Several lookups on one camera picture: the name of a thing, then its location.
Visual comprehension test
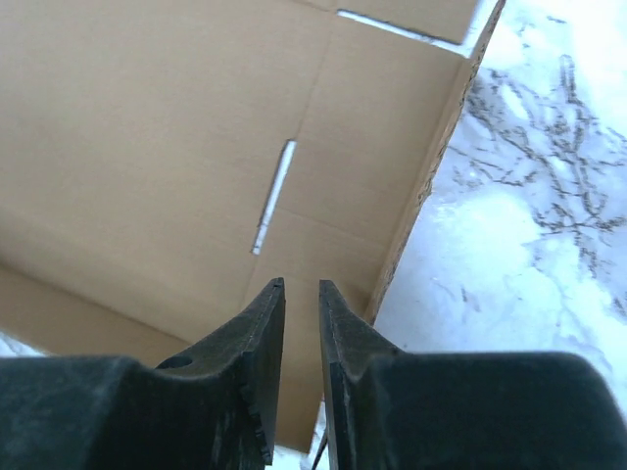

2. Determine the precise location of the brown cardboard box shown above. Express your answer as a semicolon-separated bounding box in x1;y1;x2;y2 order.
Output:
1;0;504;451

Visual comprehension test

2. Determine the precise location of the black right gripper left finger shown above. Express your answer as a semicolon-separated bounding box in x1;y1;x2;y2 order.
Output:
1;278;285;469

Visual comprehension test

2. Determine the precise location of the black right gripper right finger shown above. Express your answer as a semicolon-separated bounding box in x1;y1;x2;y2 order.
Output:
319;280;626;469

